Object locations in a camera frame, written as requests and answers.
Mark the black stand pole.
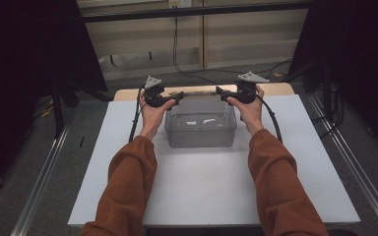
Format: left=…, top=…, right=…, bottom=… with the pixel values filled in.
left=50, top=77, right=66, bottom=140

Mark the black floor cable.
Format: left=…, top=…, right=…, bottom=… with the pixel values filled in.
left=171, top=16, right=293, bottom=85

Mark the white wall socket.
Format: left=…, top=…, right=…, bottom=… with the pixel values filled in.
left=168, top=0, right=193, bottom=10

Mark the wooden table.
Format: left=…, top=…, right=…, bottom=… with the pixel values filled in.
left=113, top=82, right=295, bottom=102

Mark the person's right hand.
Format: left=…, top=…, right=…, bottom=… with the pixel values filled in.
left=225, top=84, right=266, bottom=137

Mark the black horizontal bar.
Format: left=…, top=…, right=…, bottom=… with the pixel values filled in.
left=81, top=1, right=313, bottom=24

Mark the hand-held gripper black cable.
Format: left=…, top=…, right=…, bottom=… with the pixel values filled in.
left=128, top=86, right=146, bottom=144
left=255, top=92, right=284, bottom=145

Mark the white board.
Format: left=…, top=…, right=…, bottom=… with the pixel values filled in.
left=67, top=93, right=361, bottom=228

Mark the clear plastic storage box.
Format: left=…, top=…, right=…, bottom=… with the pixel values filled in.
left=163, top=97, right=238, bottom=148

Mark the person's left hand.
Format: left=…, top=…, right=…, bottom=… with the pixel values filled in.
left=139, top=88, right=177, bottom=141

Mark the metal floor rail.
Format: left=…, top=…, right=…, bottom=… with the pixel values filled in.
left=9, top=123, right=72, bottom=236
left=307, top=92, right=378, bottom=236

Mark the right hand-held gripper black cable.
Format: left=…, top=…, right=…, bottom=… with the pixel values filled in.
left=255, top=92, right=284, bottom=145

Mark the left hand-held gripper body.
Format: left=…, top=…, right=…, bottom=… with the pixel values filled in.
left=143, top=75, right=178, bottom=109

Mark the black curtain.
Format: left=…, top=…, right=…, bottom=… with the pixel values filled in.
left=287, top=0, right=378, bottom=160
left=0, top=0, right=109, bottom=205

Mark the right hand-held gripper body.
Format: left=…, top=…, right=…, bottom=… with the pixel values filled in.
left=235, top=71, right=271, bottom=105

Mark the left hand-held gripper black cable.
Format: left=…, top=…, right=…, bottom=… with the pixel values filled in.
left=128, top=86, right=146, bottom=144

